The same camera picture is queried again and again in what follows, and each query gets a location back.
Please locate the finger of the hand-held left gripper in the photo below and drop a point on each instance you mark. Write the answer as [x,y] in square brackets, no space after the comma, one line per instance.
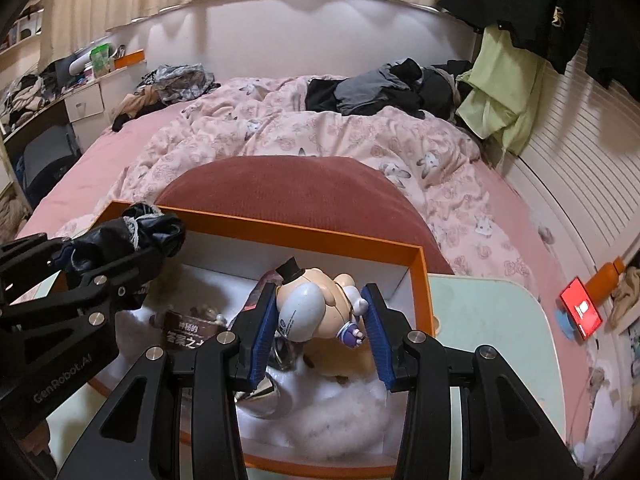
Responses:
[30,260]
[100,295]

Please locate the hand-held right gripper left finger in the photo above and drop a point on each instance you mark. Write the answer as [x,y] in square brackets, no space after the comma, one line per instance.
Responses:
[262,335]

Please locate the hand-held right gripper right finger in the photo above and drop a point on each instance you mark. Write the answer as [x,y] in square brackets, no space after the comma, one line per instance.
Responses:
[377,335]

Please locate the toy figure with black hat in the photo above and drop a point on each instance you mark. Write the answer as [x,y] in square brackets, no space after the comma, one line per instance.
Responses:
[305,305]

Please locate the orange cardboard box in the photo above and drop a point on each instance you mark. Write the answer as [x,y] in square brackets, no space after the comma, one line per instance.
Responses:
[421,290]

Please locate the black lacy cloth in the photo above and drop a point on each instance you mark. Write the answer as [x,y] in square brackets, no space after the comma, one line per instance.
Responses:
[150,230]

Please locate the green-lidded container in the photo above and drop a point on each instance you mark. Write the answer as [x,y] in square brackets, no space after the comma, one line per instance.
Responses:
[100,62]

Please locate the shiny silver object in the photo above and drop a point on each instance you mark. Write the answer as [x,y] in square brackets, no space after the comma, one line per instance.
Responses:
[282,360]

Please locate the brown printed book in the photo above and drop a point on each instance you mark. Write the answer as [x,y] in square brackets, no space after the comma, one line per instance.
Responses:
[190,332]

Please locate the white fluffy item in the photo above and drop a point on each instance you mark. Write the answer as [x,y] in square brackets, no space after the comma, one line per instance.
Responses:
[325,420]

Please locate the dark suitcase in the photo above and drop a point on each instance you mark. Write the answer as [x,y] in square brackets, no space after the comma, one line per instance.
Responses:
[47,155]

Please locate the pale green folding table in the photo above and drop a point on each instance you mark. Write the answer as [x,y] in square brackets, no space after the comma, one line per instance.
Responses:
[490,340]

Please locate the red pillow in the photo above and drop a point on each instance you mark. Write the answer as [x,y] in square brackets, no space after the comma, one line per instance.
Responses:
[300,195]

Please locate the white bedside drawer cabinet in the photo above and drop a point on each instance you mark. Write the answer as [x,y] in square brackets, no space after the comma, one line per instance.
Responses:
[85,105]

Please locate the blue phone stand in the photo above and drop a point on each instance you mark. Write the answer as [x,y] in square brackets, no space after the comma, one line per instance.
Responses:
[564,322]

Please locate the white shelf unit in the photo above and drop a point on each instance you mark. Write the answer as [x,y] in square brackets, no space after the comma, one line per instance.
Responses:
[25,60]

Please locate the pink floral blanket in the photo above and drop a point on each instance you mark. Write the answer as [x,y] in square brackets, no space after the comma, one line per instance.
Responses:
[350,135]

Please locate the smartphone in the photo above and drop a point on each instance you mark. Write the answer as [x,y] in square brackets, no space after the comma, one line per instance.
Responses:
[582,310]

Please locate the flat orange box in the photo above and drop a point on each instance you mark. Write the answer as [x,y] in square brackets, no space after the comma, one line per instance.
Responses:
[130,58]

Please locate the patterned clothes pile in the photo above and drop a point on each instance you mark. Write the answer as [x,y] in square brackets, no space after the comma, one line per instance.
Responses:
[175,80]

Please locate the orange bottle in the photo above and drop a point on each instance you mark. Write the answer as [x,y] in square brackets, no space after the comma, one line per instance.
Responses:
[605,277]

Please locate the pile of dark clothes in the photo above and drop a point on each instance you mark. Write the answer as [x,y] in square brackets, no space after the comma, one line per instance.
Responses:
[360,92]

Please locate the light green hanging cloth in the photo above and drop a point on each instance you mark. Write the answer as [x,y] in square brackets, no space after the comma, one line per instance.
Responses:
[495,95]

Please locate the black hanging clothes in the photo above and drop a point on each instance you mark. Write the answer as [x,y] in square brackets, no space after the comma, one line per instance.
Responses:
[525,0]

